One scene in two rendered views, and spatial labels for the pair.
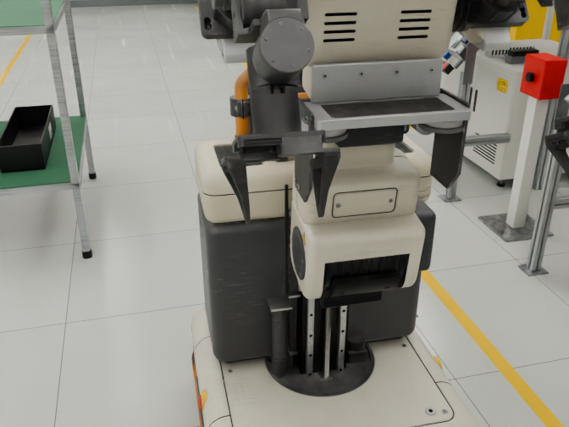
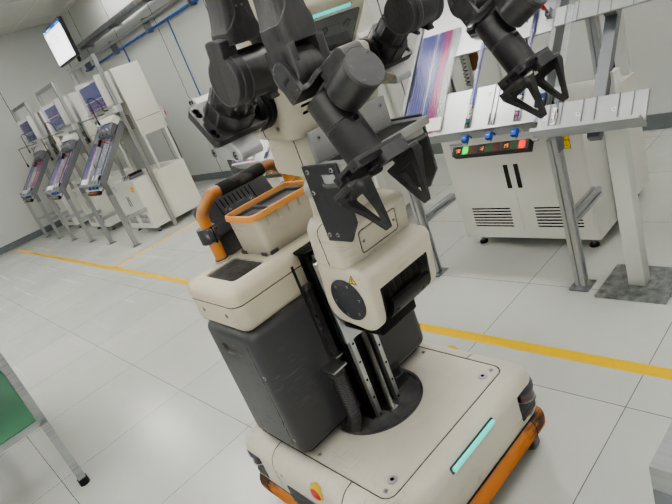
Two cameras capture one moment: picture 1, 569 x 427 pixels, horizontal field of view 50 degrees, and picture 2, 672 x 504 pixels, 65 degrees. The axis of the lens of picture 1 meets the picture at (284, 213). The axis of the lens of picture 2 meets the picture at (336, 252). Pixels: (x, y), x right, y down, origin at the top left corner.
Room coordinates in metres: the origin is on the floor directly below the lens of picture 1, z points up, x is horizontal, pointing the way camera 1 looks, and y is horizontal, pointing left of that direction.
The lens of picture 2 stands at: (0.05, 0.38, 1.24)
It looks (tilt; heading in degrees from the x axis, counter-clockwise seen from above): 21 degrees down; 337
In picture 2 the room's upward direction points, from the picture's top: 21 degrees counter-clockwise
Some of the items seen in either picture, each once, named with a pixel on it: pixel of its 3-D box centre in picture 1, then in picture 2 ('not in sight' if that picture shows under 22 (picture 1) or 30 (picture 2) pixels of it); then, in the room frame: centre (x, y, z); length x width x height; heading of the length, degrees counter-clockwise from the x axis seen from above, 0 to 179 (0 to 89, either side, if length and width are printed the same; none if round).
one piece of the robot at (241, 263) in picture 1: (312, 236); (319, 306); (1.35, -0.07, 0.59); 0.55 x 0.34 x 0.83; 102
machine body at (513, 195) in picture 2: not in sight; (546, 164); (1.93, -1.69, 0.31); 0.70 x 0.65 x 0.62; 14
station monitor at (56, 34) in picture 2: not in sight; (65, 43); (6.45, -0.39, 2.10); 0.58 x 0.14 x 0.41; 14
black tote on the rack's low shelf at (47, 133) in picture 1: (29, 135); not in sight; (2.62, 1.14, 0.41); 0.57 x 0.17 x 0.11; 14
